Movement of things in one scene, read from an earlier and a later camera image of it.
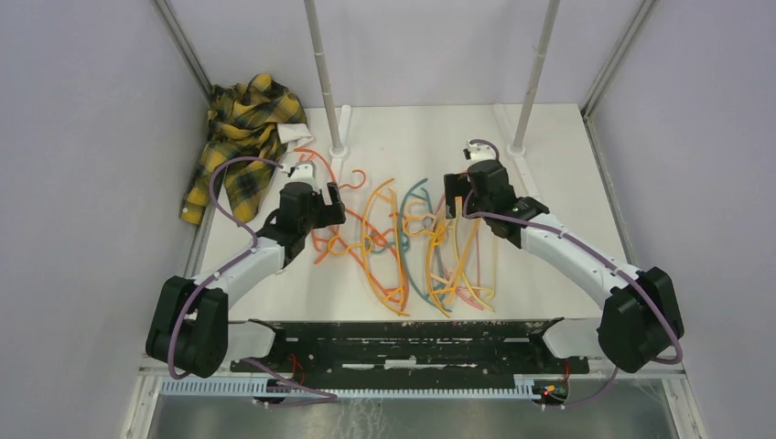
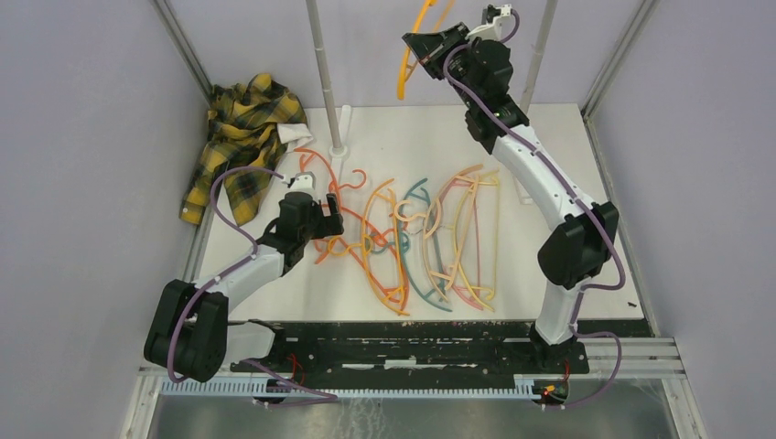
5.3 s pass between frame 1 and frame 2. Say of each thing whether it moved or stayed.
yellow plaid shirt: stayed
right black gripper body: moved
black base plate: stayed
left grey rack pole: stayed
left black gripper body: stayed
